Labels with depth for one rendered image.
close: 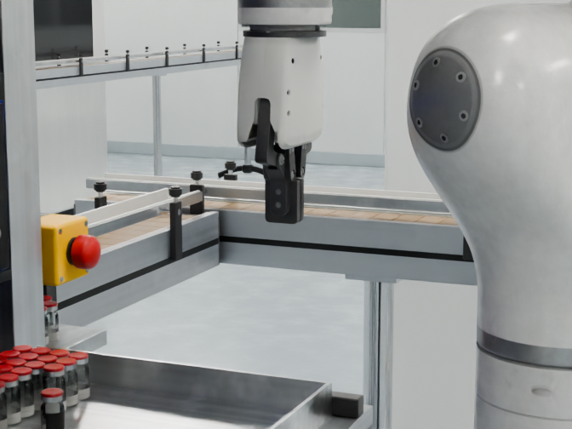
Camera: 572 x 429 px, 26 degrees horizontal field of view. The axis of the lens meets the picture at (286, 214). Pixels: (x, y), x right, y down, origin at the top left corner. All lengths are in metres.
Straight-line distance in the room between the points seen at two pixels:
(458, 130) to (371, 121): 8.76
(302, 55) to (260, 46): 0.04
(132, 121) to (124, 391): 9.12
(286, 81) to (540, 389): 0.37
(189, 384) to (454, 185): 0.55
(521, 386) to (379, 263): 1.16
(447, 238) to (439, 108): 1.18
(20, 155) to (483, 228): 0.68
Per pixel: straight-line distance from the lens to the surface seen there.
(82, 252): 1.44
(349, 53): 9.56
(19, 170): 1.38
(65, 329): 1.57
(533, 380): 0.85
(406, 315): 2.67
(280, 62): 1.08
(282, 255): 2.06
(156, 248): 1.89
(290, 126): 1.09
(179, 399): 1.29
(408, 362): 2.69
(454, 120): 0.78
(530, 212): 0.79
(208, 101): 10.06
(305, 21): 1.09
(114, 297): 1.79
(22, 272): 1.40
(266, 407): 1.26
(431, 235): 1.97
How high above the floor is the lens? 1.29
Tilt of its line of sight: 10 degrees down
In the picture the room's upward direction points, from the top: straight up
